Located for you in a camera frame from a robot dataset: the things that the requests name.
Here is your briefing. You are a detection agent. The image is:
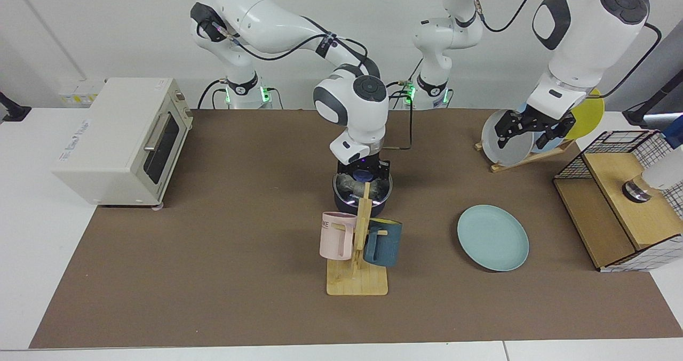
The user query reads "dark blue mug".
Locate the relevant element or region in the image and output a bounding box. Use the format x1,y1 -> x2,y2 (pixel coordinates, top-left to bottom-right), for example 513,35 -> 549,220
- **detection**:
363,218 -> 402,268

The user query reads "pale toaster oven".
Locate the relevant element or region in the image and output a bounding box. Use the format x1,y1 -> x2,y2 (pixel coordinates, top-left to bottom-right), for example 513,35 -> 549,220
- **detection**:
51,77 -> 194,211

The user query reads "pale green round plate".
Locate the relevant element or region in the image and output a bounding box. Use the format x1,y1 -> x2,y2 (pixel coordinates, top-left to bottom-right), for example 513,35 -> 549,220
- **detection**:
457,205 -> 530,272

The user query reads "black base cable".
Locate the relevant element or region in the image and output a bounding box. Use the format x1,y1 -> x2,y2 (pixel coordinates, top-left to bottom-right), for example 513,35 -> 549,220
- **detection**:
388,57 -> 423,110
196,79 -> 230,109

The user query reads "brown table cloth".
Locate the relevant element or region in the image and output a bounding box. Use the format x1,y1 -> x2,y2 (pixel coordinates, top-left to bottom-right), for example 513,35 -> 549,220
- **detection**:
29,109 -> 683,349

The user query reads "small blue object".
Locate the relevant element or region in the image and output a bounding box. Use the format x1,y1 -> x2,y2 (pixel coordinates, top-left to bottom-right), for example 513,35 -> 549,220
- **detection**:
662,115 -> 683,149

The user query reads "pink mug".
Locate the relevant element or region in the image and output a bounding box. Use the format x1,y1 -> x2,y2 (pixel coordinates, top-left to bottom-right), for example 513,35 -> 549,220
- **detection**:
319,211 -> 357,261

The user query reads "yellow round plate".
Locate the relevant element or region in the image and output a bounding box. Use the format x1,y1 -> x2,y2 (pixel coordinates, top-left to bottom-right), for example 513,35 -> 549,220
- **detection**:
563,88 -> 605,140

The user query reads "wooden mug stand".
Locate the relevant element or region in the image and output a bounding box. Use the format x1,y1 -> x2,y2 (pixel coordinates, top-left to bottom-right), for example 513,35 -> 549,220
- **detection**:
326,182 -> 389,296

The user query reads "wire basket with wooden floor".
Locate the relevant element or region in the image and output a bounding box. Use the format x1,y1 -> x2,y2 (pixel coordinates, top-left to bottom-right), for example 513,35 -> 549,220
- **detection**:
554,130 -> 683,273

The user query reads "white cylinder with silver ring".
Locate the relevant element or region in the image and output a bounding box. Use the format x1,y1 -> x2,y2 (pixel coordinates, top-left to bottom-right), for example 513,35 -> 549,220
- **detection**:
622,158 -> 683,203

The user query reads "white round plate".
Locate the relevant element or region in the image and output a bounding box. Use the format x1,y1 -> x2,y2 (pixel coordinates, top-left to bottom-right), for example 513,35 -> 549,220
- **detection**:
481,109 -> 534,167

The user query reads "white wall power strip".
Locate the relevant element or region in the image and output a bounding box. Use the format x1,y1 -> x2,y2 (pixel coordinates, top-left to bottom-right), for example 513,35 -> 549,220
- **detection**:
58,79 -> 105,107

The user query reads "glass lid with blue knob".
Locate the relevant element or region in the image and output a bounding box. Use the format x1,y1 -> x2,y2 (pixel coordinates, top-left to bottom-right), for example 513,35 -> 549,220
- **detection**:
333,169 -> 394,203

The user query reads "black pot with blue handle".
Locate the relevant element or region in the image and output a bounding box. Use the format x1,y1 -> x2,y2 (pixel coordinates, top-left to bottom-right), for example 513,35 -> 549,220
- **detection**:
333,172 -> 394,219

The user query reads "light blue round plate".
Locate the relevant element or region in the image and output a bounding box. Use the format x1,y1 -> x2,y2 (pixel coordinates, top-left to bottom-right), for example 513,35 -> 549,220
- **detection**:
517,102 -> 567,154

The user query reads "wooden plate rack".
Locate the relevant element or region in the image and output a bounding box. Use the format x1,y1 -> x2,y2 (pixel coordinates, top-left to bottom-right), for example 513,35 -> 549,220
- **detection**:
475,139 -> 577,173

